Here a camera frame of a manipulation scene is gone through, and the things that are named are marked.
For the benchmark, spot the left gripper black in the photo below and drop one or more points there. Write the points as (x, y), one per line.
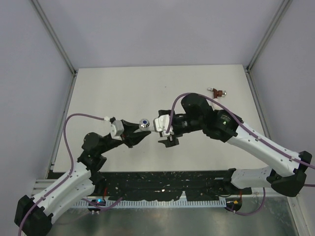
(124, 133)

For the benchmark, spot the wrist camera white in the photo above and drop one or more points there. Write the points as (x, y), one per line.
(161, 124)
(116, 129)

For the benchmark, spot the white slotted cable duct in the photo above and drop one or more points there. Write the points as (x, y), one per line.
(182, 203)

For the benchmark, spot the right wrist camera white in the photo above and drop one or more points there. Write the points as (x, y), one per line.
(161, 124)

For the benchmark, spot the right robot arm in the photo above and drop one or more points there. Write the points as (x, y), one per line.
(285, 172)

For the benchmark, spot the white water faucet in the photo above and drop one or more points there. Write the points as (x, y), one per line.
(145, 126)

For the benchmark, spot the left aluminium frame post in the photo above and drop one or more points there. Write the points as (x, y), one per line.
(52, 34)

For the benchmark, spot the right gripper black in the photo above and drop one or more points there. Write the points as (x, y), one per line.
(172, 145)

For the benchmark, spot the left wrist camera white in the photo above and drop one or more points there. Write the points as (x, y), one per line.
(116, 129)

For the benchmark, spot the aluminium frame post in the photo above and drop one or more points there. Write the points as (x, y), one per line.
(52, 34)
(275, 21)

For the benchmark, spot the right aluminium frame post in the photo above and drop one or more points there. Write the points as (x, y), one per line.
(275, 21)

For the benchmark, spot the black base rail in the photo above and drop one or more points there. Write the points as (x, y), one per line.
(167, 186)

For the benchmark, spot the red faucet with elbow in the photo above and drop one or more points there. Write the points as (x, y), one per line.
(217, 93)

